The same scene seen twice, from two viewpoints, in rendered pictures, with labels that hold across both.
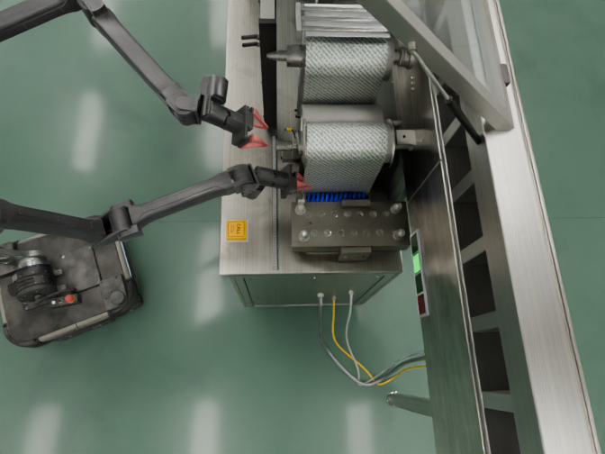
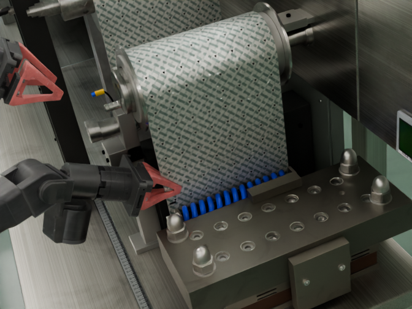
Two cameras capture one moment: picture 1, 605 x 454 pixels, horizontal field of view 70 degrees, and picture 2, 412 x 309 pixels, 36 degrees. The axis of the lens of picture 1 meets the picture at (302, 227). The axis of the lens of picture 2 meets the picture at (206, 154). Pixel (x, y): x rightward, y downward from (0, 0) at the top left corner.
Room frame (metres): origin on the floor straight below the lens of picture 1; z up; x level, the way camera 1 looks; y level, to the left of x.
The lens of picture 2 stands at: (-0.28, 0.02, 1.72)
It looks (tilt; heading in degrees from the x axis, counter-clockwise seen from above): 34 degrees down; 355
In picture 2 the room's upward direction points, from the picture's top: 10 degrees counter-clockwise
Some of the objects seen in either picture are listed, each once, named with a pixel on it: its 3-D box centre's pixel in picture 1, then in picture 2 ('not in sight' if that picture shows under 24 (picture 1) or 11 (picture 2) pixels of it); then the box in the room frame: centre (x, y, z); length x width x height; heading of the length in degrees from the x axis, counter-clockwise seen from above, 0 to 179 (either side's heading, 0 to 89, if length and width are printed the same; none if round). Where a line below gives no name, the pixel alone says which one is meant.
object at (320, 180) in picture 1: (338, 182); (224, 154); (0.62, -0.09, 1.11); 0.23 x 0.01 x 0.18; 101
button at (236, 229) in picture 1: (236, 230); not in sight; (0.46, 0.23, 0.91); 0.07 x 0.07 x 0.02; 11
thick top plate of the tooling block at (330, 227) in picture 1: (348, 226); (284, 230); (0.51, -0.16, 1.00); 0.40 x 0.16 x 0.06; 101
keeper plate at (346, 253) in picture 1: (353, 254); (320, 276); (0.42, -0.19, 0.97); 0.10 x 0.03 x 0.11; 101
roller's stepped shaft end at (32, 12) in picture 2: (276, 55); (43, 8); (0.89, 0.16, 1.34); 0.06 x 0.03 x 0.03; 101
